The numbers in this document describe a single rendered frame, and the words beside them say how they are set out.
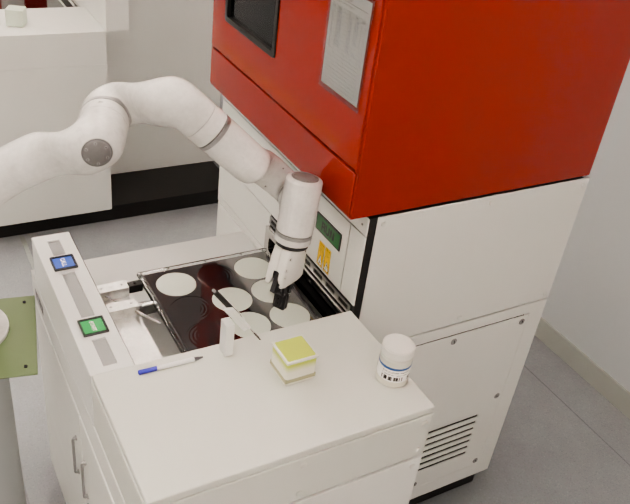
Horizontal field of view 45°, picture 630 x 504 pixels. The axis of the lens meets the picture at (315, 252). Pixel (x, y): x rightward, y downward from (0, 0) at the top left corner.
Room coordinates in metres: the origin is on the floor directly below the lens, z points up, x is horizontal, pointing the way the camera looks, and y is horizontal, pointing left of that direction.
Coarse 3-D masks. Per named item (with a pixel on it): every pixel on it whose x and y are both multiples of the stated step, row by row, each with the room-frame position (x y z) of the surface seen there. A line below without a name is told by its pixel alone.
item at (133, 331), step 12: (108, 300) 1.49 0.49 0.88; (120, 300) 1.50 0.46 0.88; (120, 324) 1.41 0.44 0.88; (132, 324) 1.41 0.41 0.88; (144, 324) 1.42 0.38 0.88; (132, 336) 1.37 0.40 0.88; (144, 336) 1.37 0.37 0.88; (132, 348) 1.33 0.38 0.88; (144, 348) 1.33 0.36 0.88; (156, 348) 1.34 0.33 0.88; (144, 360) 1.29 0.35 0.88
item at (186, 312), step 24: (216, 264) 1.68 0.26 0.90; (216, 288) 1.57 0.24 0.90; (240, 288) 1.59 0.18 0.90; (168, 312) 1.45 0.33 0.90; (192, 312) 1.46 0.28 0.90; (216, 312) 1.48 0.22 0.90; (240, 312) 1.49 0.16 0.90; (264, 312) 1.50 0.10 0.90; (312, 312) 1.53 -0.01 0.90; (192, 336) 1.38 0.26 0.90; (216, 336) 1.39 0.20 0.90
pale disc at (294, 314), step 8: (288, 304) 1.55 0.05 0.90; (296, 304) 1.55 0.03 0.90; (272, 312) 1.51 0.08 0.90; (280, 312) 1.51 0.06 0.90; (288, 312) 1.52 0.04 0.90; (296, 312) 1.52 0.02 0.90; (304, 312) 1.53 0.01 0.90; (272, 320) 1.48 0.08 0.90; (280, 320) 1.48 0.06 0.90; (288, 320) 1.48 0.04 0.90; (296, 320) 1.49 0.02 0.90; (304, 320) 1.49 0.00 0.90
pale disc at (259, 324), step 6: (246, 312) 1.49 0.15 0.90; (252, 312) 1.50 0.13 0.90; (246, 318) 1.47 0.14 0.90; (252, 318) 1.47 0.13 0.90; (258, 318) 1.48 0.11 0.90; (264, 318) 1.48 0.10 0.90; (252, 324) 1.45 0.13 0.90; (258, 324) 1.45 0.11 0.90; (264, 324) 1.46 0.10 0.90; (270, 324) 1.46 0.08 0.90; (240, 330) 1.42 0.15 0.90; (246, 330) 1.42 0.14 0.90; (258, 330) 1.43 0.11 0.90; (264, 330) 1.43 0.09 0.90; (240, 336) 1.40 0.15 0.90; (246, 336) 1.40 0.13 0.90
